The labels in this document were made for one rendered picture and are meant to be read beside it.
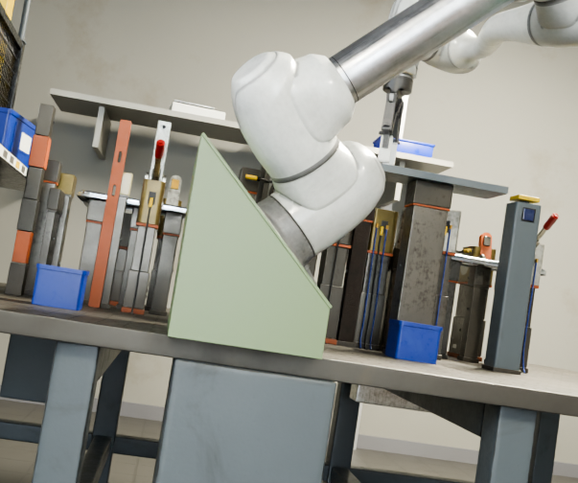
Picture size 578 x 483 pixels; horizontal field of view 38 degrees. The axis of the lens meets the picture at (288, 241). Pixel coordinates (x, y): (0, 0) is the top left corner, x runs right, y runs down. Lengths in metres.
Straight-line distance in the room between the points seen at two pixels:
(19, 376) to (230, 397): 1.35
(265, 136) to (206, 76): 3.54
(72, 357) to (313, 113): 0.63
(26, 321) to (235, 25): 3.82
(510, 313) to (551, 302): 3.25
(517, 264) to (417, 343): 0.38
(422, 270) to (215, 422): 0.81
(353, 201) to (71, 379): 0.63
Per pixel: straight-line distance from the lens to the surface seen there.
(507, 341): 2.22
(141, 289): 2.21
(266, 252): 1.49
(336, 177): 1.62
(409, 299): 2.13
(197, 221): 1.48
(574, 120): 5.64
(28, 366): 2.78
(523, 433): 1.74
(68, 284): 1.92
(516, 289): 2.23
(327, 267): 2.21
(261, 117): 1.55
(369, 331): 2.28
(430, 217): 2.15
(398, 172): 2.10
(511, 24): 1.92
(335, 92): 1.57
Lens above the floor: 0.79
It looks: 4 degrees up
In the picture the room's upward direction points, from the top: 9 degrees clockwise
